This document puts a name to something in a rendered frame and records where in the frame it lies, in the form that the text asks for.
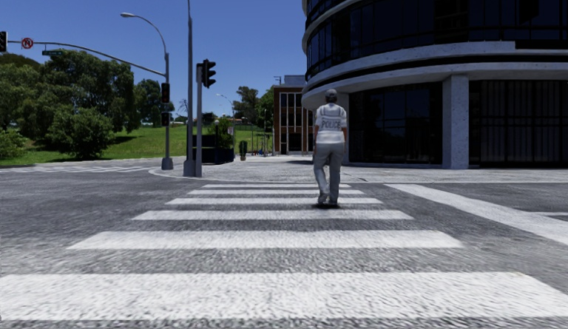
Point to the trees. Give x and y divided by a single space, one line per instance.
255 105
75 98

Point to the grey street lamp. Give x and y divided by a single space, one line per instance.
190 107

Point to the person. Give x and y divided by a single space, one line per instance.
330 127

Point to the red brick building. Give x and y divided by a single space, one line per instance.
277 120

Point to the traffic light on short pole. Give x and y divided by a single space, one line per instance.
199 120

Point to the black bus shelter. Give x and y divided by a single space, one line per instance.
211 151

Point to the dark bin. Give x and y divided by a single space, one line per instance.
243 149

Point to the round glass tower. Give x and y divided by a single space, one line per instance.
399 40

